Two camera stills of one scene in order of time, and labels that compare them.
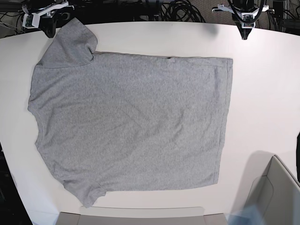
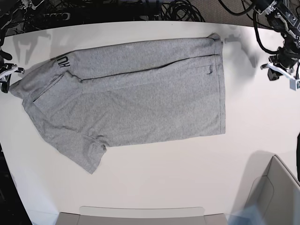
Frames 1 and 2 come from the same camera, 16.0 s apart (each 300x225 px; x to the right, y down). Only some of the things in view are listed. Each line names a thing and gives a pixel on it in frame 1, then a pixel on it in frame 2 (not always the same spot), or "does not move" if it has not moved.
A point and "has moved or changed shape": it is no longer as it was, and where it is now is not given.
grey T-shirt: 109,121 has moved or changed shape
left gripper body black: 48,23 → 5,85
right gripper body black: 243,32 → 286,59
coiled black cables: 182,11 does not move
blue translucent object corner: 251,214 does not move
